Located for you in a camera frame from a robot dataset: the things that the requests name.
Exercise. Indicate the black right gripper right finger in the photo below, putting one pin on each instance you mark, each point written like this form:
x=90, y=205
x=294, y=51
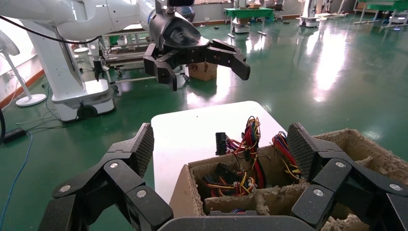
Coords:
x=328, y=172

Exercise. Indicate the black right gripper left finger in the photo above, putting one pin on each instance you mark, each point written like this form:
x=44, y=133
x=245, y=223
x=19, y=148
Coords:
x=134, y=172

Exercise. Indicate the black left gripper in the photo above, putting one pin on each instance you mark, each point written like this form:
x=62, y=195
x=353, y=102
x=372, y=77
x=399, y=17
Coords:
x=178, y=32

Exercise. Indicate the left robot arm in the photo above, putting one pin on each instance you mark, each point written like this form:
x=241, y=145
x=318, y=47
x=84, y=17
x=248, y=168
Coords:
x=95, y=16

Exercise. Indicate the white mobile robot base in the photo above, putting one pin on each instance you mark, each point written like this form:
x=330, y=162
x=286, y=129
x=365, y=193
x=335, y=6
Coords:
x=308, y=19
x=240, y=28

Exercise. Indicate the small cardboard box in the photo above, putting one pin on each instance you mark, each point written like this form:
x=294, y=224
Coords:
x=204, y=73

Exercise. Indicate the cardboard box with dividers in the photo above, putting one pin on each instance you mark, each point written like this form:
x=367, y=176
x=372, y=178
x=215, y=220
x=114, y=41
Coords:
x=188, y=197

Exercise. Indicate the metal wheeled cart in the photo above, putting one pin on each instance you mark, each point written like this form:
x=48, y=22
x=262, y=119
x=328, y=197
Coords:
x=127, y=57

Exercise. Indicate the green covered table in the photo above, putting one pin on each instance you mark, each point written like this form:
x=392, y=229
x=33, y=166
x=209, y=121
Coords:
x=389, y=5
x=248, y=13

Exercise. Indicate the white robot torso and base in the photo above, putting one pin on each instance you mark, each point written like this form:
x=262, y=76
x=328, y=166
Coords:
x=63, y=79

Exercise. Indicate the black power adapter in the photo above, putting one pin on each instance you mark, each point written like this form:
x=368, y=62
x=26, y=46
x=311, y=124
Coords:
x=14, y=135

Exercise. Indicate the white standing fan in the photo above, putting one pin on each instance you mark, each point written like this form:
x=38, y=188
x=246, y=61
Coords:
x=30, y=100

